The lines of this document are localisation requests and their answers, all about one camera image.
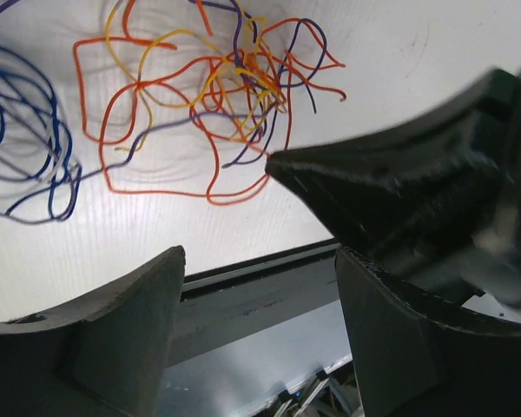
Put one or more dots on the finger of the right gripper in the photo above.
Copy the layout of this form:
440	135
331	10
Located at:
373	191

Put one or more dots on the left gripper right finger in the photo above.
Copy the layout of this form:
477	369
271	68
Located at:
416	354

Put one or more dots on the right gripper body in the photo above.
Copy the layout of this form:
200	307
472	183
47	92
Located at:
483	247

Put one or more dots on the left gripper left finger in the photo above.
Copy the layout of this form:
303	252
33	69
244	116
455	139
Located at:
100	354

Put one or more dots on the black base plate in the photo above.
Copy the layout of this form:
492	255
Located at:
226	304

